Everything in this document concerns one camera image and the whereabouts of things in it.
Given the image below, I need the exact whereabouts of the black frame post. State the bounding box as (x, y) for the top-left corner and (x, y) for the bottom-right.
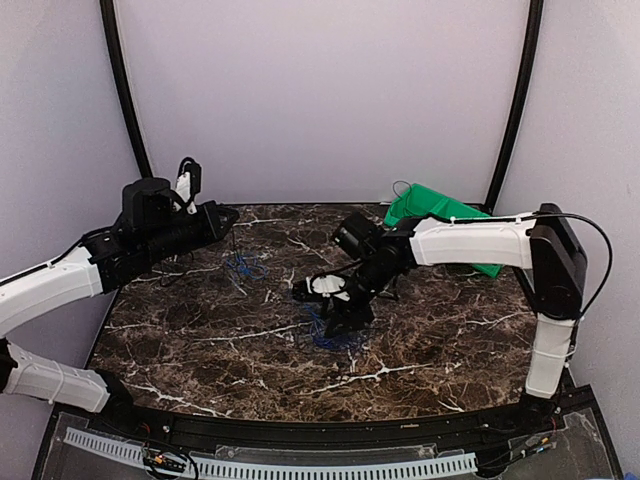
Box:
(483, 0), (544, 213)
(99, 0), (153, 178)

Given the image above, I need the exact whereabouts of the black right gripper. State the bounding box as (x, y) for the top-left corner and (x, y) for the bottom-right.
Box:
(320, 257), (399, 338)

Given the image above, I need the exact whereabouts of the green plastic bin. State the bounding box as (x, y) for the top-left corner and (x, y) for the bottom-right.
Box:
(472, 264), (503, 278)
(429, 197), (490, 219)
(384, 181), (447, 227)

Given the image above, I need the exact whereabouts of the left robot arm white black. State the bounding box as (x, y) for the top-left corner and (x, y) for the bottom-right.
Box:
(1, 173), (239, 436)

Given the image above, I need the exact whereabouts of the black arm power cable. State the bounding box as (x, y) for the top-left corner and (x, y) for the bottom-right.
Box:
(529, 211), (614, 321)

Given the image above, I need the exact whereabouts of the green plastic bin right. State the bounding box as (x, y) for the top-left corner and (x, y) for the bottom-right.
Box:
(472, 264), (503, 278)

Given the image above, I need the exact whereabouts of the black front rail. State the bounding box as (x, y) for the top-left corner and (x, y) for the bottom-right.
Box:
(89, 389), (591, 452)

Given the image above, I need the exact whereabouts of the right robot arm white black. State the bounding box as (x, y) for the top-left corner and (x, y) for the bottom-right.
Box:
(307, 203), (587, 434)

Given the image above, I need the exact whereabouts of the black frame post left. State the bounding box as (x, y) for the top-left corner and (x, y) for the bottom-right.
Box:
(99, 0), (153, 178)

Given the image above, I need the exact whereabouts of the white slotted cable duct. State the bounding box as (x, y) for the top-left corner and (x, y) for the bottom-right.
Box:
(63, 427), (478, 480)

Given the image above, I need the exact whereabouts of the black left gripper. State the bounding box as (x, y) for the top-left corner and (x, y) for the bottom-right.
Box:
(140, 198), (238, 265)

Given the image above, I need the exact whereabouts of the green plastic bin left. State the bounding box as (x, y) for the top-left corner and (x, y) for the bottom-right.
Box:
(384, 181), (447, 227)

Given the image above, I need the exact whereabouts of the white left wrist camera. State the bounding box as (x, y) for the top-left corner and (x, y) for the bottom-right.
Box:
(174, 157), (202, 215)

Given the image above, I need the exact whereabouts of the black frame post right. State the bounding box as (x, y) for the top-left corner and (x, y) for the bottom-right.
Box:
(483, 0), (544, 213)

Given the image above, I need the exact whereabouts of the green plastic bin middle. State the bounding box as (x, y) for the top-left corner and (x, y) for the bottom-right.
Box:
(429, 197), (490, 219)

